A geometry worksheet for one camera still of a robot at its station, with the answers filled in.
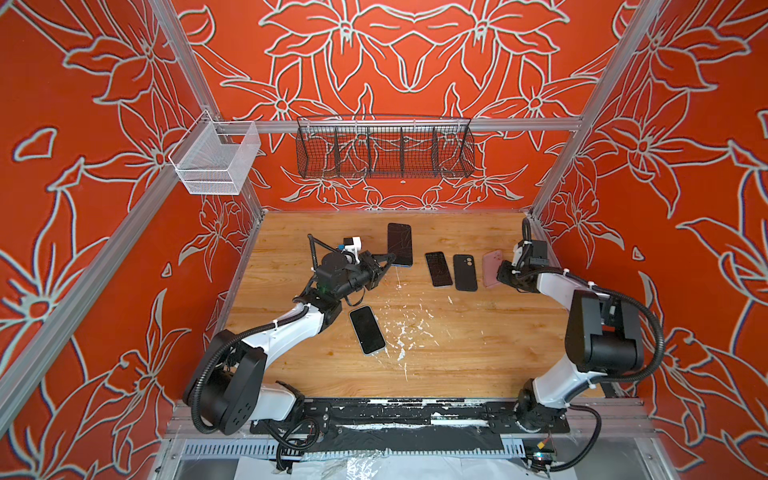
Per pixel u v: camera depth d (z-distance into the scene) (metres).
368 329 0.88
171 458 0.68
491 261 1.04
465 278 1.01
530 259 0.75
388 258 0.76
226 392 0.41
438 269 1.06
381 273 0.72
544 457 0.68
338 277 0.62
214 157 0.93
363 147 1.01
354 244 0.76
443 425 0.73
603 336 0.46
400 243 0.81
